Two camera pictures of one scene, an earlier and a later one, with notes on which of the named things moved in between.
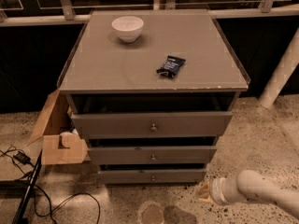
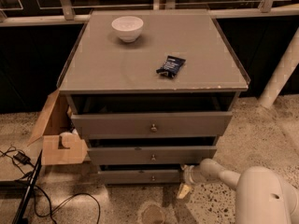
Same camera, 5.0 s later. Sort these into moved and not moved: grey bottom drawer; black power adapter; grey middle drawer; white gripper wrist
Moved: white gripper wrist
Not moved: black power adapter; grey bottom drawer; grey middle drawer
